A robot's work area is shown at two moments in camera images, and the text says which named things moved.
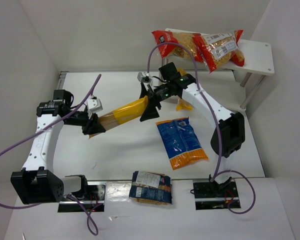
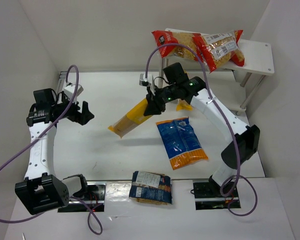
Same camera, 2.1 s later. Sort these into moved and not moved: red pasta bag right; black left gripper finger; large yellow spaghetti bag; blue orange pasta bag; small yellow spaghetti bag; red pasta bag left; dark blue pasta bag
Moved: black left gripper finger; large yellow spaghetti bag
Not moved: small yellow spaghetti bag; dark blue pasta bag; red pasta bag left; blue orange pasta bag; red pasta bag right
